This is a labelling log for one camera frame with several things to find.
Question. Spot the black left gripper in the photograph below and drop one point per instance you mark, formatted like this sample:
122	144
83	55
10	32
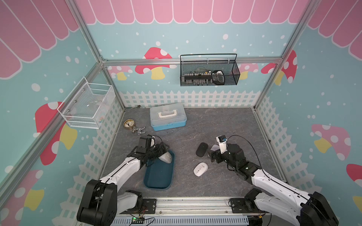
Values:
160	151

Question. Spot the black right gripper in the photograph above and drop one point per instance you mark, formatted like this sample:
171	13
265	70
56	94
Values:
218	157

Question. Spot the light grey slim mouse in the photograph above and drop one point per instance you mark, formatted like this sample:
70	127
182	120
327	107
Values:
215	148

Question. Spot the silver grey mouse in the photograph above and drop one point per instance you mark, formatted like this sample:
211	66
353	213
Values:
166	158

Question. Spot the black mouse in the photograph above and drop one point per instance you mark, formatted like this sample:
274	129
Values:
201	150

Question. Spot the white rounded mouse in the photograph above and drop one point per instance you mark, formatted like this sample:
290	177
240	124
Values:
200	169

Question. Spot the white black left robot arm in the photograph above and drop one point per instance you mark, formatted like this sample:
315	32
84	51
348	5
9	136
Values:
101	203

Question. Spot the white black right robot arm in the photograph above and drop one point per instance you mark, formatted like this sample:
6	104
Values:
272	195

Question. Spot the dark teal storage tray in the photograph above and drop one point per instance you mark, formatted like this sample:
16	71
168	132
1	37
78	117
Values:
159	174

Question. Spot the blue box with clear lid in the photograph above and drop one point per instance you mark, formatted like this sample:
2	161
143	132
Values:
167	117

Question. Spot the chrome metal faucet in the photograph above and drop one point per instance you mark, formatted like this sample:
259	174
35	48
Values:
138	130

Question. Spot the green lit circuit board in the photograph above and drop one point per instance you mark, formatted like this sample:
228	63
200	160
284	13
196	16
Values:
137	220

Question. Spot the black device in basket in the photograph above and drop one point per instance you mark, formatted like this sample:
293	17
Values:
218	78

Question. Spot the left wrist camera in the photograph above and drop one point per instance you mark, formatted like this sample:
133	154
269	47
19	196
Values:
146	141

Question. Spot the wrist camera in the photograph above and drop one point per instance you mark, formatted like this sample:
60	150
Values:
146	141
222	141

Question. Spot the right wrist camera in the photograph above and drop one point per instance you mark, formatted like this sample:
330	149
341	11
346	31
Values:
222	141

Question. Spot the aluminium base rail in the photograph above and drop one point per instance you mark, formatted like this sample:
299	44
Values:
196	211

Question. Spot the white wire wall basket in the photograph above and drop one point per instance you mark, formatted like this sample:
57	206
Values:
88	105

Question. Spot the black wire wall basket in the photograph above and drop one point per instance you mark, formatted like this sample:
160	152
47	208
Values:
196	70

